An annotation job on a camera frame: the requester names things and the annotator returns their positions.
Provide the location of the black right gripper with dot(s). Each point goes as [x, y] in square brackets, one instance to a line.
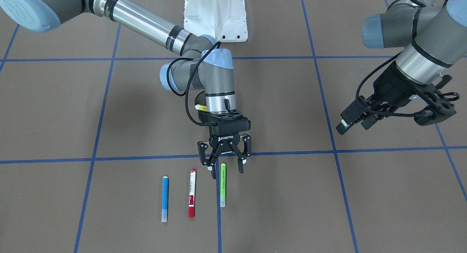
[229, 139]

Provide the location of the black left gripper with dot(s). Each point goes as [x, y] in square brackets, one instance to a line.
[391, 83]

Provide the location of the green highlighter pen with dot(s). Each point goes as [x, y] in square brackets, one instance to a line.
[223, 181]

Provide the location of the yellow highlighter pen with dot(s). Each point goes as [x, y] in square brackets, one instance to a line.
[201, 108]

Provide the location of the red white marker pen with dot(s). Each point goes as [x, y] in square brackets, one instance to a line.
[192, 193]

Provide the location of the blue marker pen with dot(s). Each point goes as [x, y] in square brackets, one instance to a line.
[164, 199]

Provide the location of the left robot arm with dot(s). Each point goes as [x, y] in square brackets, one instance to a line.
[433, 39]

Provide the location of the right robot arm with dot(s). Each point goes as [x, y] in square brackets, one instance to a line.
[203, 73]

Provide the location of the black mesh pen cup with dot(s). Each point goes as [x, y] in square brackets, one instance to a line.
[201, 99]

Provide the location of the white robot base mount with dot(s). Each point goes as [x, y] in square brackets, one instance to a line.
[224, 20]

